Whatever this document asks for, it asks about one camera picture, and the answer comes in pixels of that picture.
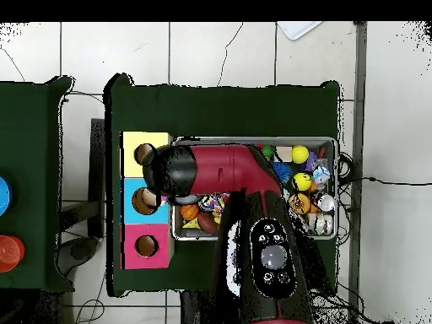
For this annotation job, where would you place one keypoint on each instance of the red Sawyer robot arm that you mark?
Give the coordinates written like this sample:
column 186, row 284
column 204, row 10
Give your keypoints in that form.
column 219, row 168

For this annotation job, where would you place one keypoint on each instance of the shallow clear mesh bin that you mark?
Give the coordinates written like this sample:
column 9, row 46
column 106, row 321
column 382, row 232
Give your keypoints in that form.
column 219, row 140

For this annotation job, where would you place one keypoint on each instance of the wooden box with three holes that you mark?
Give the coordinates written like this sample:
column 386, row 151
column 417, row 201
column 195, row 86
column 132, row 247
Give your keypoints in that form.
column 148, row 260

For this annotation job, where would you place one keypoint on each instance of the small orange basketball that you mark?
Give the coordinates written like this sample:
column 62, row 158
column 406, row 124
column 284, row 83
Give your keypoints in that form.
column 189, row 212

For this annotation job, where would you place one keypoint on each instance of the small brown football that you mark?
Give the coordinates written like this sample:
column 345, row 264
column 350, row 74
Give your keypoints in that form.
column 207, row 222

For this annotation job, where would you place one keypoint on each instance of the blue spiky ball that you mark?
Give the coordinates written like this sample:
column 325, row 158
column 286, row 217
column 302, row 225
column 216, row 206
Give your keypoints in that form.
column 283, row 172

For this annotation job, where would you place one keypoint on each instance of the plain wooden block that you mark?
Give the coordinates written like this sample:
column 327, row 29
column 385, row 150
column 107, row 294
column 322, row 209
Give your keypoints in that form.
column 283, row 153

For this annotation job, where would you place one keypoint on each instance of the yellow smiley ball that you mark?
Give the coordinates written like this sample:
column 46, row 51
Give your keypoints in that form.
column 301, row 182

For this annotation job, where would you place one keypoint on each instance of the plain yellow ball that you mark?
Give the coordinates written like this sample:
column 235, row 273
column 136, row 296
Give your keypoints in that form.
column 300, row 154

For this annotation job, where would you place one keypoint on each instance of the silver can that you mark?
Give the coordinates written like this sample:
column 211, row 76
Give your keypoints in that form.
column 326, row 203

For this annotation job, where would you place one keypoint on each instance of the white flat tray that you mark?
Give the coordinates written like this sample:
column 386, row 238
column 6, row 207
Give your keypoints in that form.
column 297, row 28

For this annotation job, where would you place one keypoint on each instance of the dark green side table cloth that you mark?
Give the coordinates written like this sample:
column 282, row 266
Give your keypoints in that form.
column 30, row 135

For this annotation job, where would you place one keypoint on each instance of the blue plastic cup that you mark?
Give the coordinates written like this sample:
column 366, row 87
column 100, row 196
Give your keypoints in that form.
column 4, row 195

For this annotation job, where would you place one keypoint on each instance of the red plastic cup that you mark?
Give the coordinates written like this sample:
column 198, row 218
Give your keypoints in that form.
column 10, row 253

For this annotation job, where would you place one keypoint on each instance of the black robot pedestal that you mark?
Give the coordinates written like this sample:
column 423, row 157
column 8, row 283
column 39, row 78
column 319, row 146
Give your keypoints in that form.
column 195, row 308

